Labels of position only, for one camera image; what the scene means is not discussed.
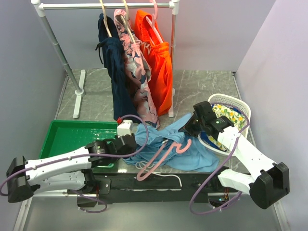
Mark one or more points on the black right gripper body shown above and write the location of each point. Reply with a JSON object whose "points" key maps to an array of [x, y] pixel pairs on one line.
{"points": [[194, 127]]}

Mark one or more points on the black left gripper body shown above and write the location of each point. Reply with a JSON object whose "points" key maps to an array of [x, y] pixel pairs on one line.
{"points": [[132, 151]]}

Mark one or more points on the light blue shorts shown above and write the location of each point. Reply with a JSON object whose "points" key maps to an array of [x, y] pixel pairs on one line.
{"points": [[196, 158]]}

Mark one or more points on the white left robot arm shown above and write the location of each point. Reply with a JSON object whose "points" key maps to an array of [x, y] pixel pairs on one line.
{"points": [[72, 170]]}

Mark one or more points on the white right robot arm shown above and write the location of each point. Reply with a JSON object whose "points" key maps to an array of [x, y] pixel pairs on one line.
{"points": [[267, 181]]}

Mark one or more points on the lemon print shorts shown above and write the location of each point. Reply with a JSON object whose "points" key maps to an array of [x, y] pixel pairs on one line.
{"points": [[233, 115]]}

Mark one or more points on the navy blue shorts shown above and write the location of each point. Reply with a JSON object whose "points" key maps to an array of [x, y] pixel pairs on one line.
{"points": [[111, 55]]}

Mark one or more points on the pink floral shorts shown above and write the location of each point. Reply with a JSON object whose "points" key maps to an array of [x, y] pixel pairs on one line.
{"points": [[137, 70]]}

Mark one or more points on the orange shorts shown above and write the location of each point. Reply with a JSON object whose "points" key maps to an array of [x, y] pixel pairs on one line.
{"points": [[156, 52]]}

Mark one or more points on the pink hanger with orange shorts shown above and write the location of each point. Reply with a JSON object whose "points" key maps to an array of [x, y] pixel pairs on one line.
{"points": [[152, 21]]}

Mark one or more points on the wooden hanger left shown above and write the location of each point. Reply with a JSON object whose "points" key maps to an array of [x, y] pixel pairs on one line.
{"points": [[105, 19]]}

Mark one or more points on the white plastic laundry basket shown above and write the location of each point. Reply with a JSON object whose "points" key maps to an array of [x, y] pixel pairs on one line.
{"points": [[233, 103]]}

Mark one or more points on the green plastic tray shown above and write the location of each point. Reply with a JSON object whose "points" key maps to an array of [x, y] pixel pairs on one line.
{"points": [[65, 136]]}

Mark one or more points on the white metal clothes rack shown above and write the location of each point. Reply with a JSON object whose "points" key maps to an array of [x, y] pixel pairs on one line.
{"points": [[78, 62]]}

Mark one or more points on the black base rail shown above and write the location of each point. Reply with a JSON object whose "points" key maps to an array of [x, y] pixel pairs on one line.
{"points": [[125, 188]]}

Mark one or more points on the aluminium frame rail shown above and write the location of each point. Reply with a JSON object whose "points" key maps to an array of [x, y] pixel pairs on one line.
{"points": [[144, 210]]}

